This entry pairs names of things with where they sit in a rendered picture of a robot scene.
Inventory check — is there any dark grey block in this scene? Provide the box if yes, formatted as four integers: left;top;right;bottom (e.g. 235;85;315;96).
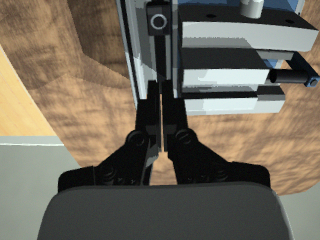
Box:
179;48;269;111

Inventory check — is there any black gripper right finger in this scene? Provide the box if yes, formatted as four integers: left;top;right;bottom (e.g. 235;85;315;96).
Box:
162;79;271;188

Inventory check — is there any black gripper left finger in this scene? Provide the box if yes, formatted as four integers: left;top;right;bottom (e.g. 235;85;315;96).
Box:
58;80;162;193

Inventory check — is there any grey flat bar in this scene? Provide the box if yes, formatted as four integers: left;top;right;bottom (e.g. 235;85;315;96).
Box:
177;68;280;86
178;40;294;60

